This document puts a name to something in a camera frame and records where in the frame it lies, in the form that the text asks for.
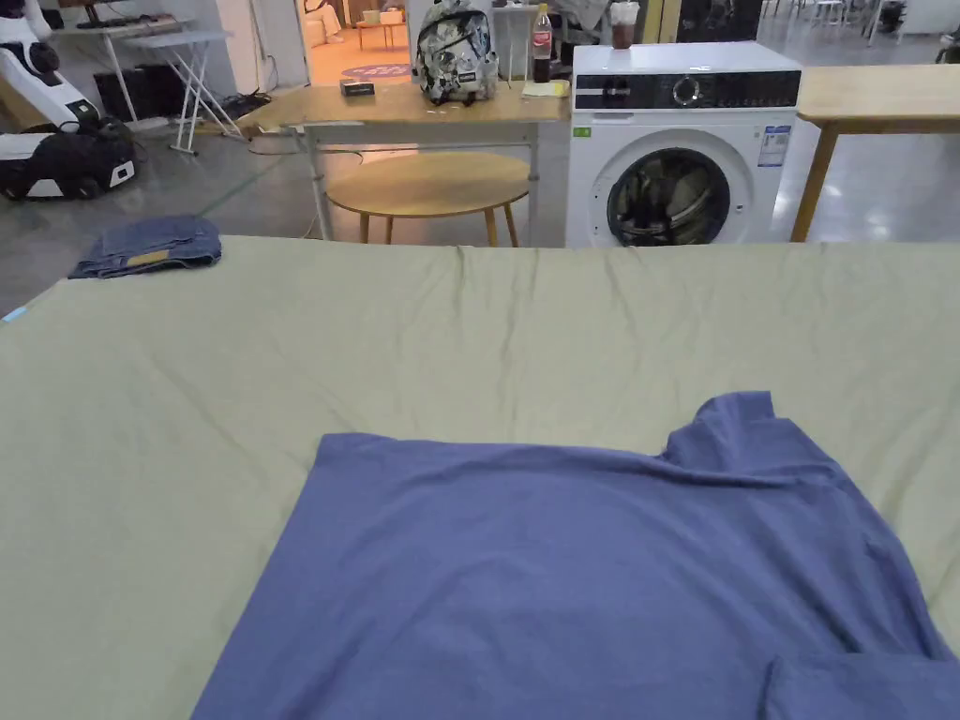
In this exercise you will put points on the white and black robot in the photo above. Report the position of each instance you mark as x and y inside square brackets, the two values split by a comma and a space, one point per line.
[52, 142]

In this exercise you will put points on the white washing machine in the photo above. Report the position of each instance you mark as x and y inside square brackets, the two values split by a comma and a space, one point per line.
[675, 142]

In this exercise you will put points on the bed with pale green sheet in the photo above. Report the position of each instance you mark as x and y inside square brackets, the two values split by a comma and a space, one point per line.
[480, 337]

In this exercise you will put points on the folded blue jeans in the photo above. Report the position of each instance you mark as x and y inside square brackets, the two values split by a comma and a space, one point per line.
[154, 246]

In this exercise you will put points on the blue shirt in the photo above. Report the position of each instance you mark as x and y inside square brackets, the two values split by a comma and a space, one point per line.
[570, 570]

